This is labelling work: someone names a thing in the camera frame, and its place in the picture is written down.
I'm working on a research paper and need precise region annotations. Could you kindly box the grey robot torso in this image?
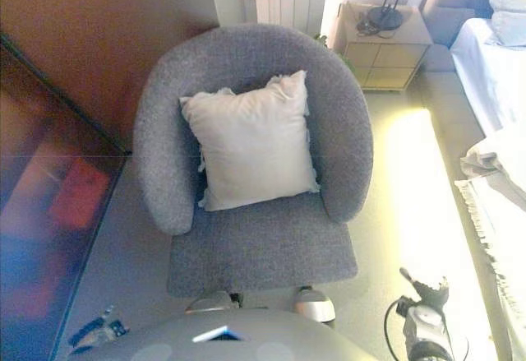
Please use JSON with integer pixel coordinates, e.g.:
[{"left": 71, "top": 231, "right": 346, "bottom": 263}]
[{"left": 69, "top": 308, "right": 371, "bottom": 361}]

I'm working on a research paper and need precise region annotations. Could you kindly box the grey fabric tub armchair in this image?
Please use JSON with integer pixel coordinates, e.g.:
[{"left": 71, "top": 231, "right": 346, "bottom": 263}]
[{"left": 131, "top": 23, "right": 375, "bottom": 299}]

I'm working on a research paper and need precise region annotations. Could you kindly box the white fringed cushion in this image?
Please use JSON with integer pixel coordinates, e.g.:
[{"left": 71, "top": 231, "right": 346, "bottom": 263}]
[{"left": 178, "top": 69, "right": 322, "bottom": 213}]

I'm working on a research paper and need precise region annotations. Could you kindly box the white fringed blanket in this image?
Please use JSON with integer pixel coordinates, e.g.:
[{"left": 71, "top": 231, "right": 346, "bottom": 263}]
[{"left": 453, "top": 129, "right": 526, "bottom": 356}]

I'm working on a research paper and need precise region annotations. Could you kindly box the left dark robot hand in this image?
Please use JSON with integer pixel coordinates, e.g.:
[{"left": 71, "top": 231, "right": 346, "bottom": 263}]
[{"left": 67, "top": 305, "right": 128, "bottom": 349}]

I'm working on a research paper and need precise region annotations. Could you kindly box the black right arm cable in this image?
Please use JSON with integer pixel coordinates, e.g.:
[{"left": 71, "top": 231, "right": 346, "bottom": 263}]
[{"left": 383, "top": 297, "right": 408, "bottom": 358}]

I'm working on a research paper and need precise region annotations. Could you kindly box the brown upholstered headboard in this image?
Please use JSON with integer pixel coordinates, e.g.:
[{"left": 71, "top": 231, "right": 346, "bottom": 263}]
[{"left": 422, "top": 0, "right": 491, "bottom": 48}]

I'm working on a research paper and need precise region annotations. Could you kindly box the bed with white sheet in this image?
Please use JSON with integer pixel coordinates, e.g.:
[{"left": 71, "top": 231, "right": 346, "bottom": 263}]
[{"left": 427, "top": 17, "right": 526, "bottom": 142}]

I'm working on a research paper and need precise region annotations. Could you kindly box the pale blue pillow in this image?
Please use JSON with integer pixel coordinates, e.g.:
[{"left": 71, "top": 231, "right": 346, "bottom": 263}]
[{"left": 483, "top": 0, "right": 526, "bottom": 48}]

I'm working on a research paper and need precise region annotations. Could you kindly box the right dark robot hand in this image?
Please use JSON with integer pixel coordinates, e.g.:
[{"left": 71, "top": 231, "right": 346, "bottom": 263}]
[{"left": 399, "top": 266, "right": 450, "bottom": 307}]

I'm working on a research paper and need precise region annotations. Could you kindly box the light wooden nightstand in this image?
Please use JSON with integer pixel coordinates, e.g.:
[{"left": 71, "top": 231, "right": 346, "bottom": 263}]
[{"left": 331, "top": 1, "right": 433, "bottom": 93}]

